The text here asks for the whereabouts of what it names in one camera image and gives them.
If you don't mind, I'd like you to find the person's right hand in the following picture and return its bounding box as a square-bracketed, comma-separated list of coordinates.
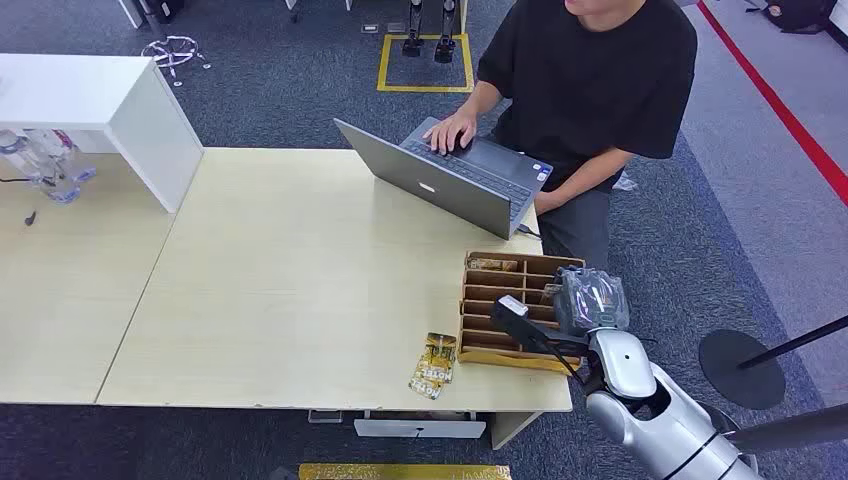
[423, 109, 479, 157]

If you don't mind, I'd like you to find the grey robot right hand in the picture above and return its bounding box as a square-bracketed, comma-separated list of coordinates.
[553, 266, 631, 337]

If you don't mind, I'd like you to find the person's left hand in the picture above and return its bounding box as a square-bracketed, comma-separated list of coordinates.
[533, 189, 564, 217]

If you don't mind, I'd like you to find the wooden card organizer box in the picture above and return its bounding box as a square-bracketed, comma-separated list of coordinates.
[457, 250, 587, 376]

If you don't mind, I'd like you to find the person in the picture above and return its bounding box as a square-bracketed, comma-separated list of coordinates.
[423, 0, 700, 273]

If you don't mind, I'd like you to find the yellow hotel card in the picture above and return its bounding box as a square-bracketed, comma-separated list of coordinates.
[408, 369, 444, 401]
[418, 332, 458, 385]

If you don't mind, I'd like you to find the grey laptop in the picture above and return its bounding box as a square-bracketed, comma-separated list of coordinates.
[333, 116, 554, 241]

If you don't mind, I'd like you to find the yellow floor tape square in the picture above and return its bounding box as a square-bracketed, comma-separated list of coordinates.
[376, 33, 476, 94]

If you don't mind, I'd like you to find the black robot leg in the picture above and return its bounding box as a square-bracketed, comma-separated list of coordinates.
[433, 0, 458, 65]
[402, 0, 425, 58]

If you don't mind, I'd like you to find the black round stand base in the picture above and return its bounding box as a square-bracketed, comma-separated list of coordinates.
[698, 329, 787, 411]

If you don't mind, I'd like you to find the black stand pole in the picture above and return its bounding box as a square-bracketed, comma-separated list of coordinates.
[737, 314, 848, 371]

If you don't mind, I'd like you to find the white drawer under desk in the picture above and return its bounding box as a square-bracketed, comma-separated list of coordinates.
[353, 411, 488, 440]

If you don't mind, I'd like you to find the thick dark grey pole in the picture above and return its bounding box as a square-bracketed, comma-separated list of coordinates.
[725, 404, 848, 455]

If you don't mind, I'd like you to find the gold strip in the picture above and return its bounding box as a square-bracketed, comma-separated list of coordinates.
[298, 463, 513, 480]

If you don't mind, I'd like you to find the red floor tape line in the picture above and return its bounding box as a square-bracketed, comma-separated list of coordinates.
[695, 0, 848, 208]

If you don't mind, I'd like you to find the chrome chair base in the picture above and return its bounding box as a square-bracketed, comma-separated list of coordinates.
[140, 35, 213, 88]

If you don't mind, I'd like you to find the black backpack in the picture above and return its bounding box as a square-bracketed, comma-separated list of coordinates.
[761, 0, 840, 36]

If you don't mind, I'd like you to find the white shelf unit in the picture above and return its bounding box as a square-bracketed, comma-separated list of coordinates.
[0, 52, 205, 215]

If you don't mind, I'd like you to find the clear water bottle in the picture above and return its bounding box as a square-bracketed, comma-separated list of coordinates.
[0, 129, 82, 205]
[27, 129, 98, 184]

